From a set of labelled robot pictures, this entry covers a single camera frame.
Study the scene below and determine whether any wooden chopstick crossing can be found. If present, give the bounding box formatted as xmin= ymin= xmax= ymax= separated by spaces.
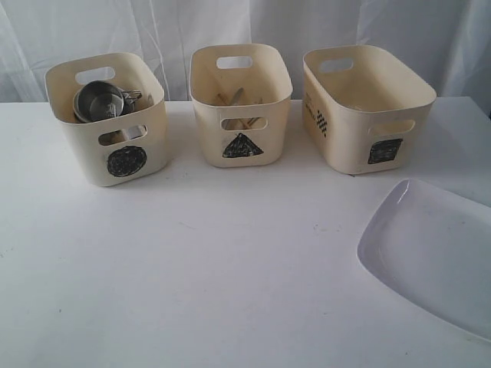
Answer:
xmin=242 ymin=97 xmax=263 ymax=130

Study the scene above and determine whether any steel knife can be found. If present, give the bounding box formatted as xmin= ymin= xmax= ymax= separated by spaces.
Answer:
xmin=223 ymin=87 xmax=248 ymax=130

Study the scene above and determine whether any wooden chopstick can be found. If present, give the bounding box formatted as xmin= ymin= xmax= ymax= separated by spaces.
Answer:
xmin=216 ymin=93 xmax=251 ymax=130

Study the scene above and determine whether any steel mug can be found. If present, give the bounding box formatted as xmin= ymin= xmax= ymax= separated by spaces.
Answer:
xmin=73 ymin=80 xmax=143 ymax=122
xmin=73 ymin=104 xmax=91 ymax=123

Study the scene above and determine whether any white square ceramic plate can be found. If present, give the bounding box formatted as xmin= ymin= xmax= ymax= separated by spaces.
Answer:
xmin=357 ymin=179 xmax=490 ymax=341

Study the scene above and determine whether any cream bin triangle mark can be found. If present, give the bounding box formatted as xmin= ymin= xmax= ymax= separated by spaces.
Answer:
xmin=189 ymin=44 xmax=293 ymax=168

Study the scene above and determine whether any cream bin circle mark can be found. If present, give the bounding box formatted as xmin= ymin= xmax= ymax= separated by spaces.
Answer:
xmin=44 ymin=52 xmax=169 ymax=186

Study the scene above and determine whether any cream bin square mark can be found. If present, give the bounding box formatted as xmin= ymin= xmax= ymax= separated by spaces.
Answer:
xmin=302 ymin=44 xmax=437 ymax=175

